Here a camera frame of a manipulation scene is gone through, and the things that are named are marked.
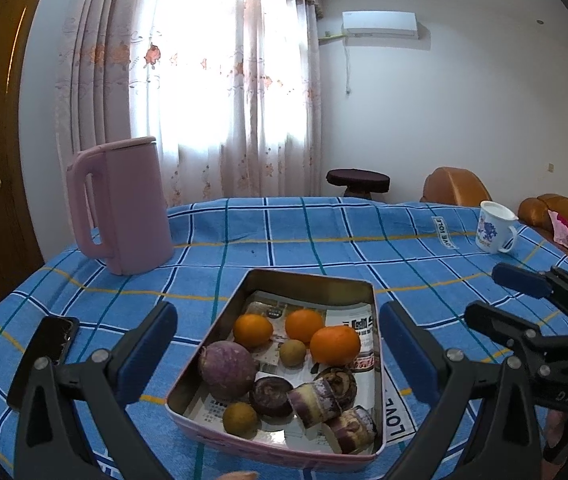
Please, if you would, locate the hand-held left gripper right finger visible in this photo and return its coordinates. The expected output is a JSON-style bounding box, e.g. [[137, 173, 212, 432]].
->
[[379, 301, 547, 480]]

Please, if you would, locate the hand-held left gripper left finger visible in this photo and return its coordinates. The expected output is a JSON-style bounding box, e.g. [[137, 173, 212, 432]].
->
[[6, 300, 179, 480]]

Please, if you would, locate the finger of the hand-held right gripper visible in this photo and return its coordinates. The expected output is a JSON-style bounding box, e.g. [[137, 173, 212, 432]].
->
[[491, 262, 568, 323], [464, 301, 542, 358]]

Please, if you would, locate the metal tin tray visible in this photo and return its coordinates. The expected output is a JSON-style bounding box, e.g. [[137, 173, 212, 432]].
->
[[165, 268, 385, 470]]

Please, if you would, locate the orange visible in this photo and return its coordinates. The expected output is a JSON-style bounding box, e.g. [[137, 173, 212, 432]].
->
[[310, 325, 361, 366], [285, 309, 325, 343], [233, 313, 275, 348]]

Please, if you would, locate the round purple fruit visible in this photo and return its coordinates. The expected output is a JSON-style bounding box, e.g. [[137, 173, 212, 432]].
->
[[198, 341, 257, 401]]

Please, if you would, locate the small yellow-brown fruit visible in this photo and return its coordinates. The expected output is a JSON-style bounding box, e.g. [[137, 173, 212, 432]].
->
[[222, 402, 259, 437], [279, 339, 307, 367]]

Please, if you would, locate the person's right hand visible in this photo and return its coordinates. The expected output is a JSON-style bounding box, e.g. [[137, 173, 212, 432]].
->
[[542, 407, 568, 467]]

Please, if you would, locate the newspaper lining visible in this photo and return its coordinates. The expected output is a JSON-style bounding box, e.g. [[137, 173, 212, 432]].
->
[[186, 290, 382, 453]]

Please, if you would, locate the white cup with blue print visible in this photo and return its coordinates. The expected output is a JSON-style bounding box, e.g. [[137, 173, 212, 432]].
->
[[474, 200, 519, 254]]

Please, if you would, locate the brown leather sofa chair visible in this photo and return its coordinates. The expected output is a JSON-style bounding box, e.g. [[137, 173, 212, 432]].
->
[[421, 166, 493, 207], [518, 193, 568, 281]]

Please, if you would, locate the black smartphone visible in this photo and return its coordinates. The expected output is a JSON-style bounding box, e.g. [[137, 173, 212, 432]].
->
[[6, 316, 81, 411]]

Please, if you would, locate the pink electric kettle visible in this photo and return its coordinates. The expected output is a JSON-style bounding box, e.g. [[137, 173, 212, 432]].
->
[[66, 136, 175, 276]]

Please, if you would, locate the blue plaid tablecloth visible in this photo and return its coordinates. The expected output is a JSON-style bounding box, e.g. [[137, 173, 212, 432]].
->
[[0, 196, 568, 480]]

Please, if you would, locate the dark round stool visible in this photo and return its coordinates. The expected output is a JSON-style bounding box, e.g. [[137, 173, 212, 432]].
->
[[326, 169, 391, 198]]

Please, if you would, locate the floral sheer curtain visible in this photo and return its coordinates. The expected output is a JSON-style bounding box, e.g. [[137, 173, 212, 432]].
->
[[54, 0, 323, 211]]

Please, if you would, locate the white air conditioner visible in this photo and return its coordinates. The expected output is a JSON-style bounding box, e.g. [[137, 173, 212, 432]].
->
[[341, 10, 421, 40]]

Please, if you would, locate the air conditioner cable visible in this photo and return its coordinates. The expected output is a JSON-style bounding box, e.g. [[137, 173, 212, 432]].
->
[[344, 35, 353, 96]]

